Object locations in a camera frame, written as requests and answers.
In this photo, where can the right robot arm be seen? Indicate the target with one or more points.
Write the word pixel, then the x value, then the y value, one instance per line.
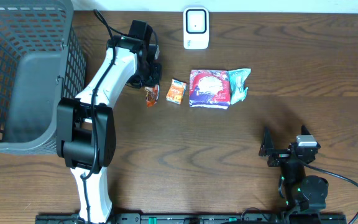
pixel 305 194

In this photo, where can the red purple snack bag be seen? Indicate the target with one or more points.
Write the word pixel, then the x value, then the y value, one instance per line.
pixel 209 89

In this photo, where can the small orange snack box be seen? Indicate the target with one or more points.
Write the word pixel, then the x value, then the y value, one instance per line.
pixel 176 91

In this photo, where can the grey plastic mesh basket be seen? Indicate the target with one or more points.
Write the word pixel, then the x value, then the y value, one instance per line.
pixel 41 62

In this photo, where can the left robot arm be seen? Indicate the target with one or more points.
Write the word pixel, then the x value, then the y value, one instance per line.
pixel 86 135

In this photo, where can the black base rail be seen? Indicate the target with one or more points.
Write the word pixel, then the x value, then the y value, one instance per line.
pixel 135 218

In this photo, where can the teal white snack packet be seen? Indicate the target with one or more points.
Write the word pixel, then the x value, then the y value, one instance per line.
pixel 237 79

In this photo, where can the white barcode scanner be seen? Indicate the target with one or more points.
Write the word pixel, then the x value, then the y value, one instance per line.
pixel 195 28

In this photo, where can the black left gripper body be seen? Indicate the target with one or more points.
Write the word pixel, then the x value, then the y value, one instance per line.
pixel 153 78

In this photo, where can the orange brown snack bar wrapper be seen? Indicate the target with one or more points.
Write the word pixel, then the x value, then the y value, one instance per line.
pixel 152 95

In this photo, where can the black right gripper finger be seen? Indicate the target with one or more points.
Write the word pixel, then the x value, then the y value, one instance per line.
pixel 267 142
pixel 304 130

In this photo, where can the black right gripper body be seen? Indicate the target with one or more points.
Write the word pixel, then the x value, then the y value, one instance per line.
pixel 279 155

